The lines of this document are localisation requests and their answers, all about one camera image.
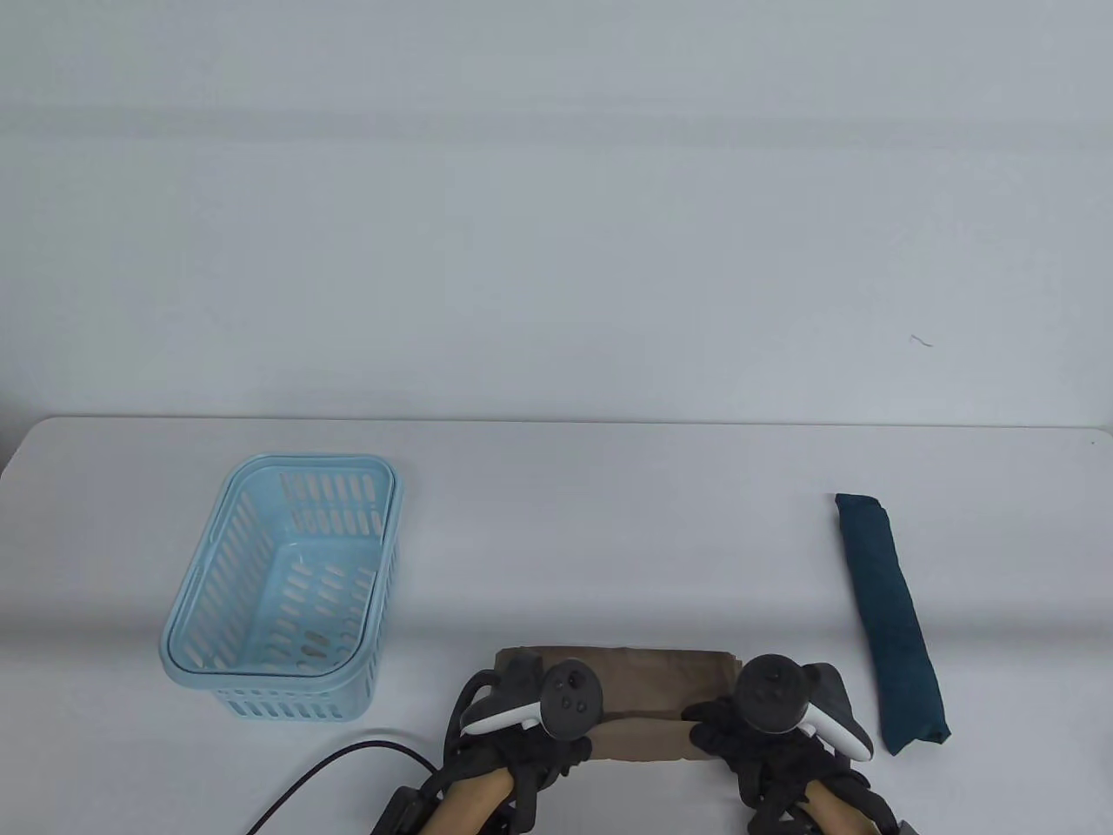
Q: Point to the person's left hand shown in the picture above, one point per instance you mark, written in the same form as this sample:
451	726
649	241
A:
504	765

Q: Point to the person's right hand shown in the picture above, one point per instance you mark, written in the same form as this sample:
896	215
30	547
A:
765	765

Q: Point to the brown garment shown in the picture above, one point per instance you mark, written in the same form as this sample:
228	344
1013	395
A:
652	687

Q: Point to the dark teal shorts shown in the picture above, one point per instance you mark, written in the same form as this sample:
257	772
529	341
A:
896	626

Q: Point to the person's right forearm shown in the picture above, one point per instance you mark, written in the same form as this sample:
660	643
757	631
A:
835	809

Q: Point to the dark grey right hand controller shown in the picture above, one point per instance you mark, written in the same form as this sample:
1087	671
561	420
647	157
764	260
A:
774	691

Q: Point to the dark grey hand controller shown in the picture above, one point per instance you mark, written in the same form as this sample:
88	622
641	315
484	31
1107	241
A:
569	700
774	691

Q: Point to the dark grey left hand controller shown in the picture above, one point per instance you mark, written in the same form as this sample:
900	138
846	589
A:
569	700

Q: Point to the light blue plastic basket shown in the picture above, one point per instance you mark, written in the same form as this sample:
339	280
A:
196	635

